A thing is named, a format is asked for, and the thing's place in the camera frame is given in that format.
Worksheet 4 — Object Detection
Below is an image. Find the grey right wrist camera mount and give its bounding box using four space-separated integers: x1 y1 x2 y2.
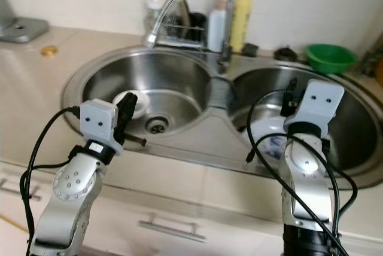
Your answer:
283 80 345 137

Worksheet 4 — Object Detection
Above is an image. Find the green plastic bowl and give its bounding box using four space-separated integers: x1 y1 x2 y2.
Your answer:
304 43 358 75

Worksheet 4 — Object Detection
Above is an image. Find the black sink stopper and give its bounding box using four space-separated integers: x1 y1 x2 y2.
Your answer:
273 45 299 62

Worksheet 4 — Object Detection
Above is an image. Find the white plastic bottle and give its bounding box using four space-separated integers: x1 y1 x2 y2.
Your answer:
206 0 229 53

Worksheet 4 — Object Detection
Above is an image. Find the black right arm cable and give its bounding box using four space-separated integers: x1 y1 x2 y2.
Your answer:
245 89 360 256

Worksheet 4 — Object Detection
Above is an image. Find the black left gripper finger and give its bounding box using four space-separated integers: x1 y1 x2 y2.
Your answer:
118 93 136 126

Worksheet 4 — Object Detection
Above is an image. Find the grey appliance base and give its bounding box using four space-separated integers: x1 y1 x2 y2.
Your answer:
0 0 50 44

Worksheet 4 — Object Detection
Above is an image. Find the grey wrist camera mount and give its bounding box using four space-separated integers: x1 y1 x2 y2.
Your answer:
283 80 345 137
81 99 119 156

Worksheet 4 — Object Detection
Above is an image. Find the small black block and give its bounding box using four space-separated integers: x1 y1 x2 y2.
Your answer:
242 42 259 56

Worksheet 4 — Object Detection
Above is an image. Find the flexible steel faucet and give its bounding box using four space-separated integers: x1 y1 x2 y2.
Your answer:
145 0 234 68

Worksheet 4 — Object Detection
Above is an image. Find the wire sink rack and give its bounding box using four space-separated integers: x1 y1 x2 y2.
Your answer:
159 20 207 50

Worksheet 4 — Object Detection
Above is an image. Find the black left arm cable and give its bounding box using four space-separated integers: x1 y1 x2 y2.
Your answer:
19 106 83 251

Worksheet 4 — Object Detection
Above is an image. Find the clear soap dispenser bottle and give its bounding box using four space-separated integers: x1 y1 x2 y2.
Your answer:
142 0 163 35

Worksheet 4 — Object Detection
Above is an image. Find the steel sink drain strainer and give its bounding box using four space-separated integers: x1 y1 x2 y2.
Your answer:
145 117 169 136

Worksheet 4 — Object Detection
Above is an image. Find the small gold cap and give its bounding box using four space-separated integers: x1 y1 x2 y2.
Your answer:
41 45 59 57

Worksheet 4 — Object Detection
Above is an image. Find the yellow plastic bottle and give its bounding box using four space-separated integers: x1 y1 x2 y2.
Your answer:
230 0 263 53

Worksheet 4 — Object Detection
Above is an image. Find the black dish scrubber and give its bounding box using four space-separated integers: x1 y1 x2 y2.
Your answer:
177 0 207 29

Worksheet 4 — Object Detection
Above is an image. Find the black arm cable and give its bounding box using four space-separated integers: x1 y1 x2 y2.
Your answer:
245 89 360 256
19 106 83 251

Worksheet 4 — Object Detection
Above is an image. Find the stainless steel double sink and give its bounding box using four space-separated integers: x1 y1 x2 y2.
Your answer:
61 44 383 190

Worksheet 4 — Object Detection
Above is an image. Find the small white bowl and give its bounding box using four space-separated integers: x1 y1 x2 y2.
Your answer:
113 90 149 119

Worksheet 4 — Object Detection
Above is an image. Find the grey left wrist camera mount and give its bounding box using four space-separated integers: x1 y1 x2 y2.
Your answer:
81 99 119 156

